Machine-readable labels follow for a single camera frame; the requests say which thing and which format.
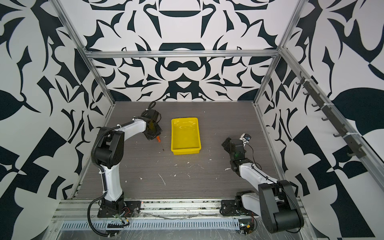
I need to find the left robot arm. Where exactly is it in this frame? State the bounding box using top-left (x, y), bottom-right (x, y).
top-left (91, 109), bottom-right (162, 214)

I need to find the small electronics board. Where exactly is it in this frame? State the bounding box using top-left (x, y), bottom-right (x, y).
top-left (239, 218), bottom-right (258, 235)

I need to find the yellow plastic bin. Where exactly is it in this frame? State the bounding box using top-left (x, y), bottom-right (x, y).
top-left (171, 118), bottom-right (202, 156)

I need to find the black wall hook rack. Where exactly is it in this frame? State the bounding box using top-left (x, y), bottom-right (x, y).
top-left (296, 71), bottom-right (367, 159)

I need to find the black cable loop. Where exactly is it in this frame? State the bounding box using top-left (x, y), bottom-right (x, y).
top-left (86, 191), bottom-right (130, 238)

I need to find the slotted cable duct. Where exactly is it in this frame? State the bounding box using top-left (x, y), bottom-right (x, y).
top-left (61, 218), bottom-right (242, 231)

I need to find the orange handled screwdriver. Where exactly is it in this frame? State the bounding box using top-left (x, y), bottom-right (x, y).
top-left (156, 136), bottom-right (165, 151)

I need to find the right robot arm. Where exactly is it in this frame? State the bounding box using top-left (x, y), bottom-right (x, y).
top-left (221, 134), bottom-right (305, 234)

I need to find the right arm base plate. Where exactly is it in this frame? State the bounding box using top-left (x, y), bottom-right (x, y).
top-left (220, 198), bottom-right (252, 217)

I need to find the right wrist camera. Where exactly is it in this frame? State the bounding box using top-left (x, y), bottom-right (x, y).
top-left (240, 134), bottom-right (252, 147)

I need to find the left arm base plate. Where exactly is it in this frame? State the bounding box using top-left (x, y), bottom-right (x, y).
top-left (97, 200), bottom-right (142, 218)

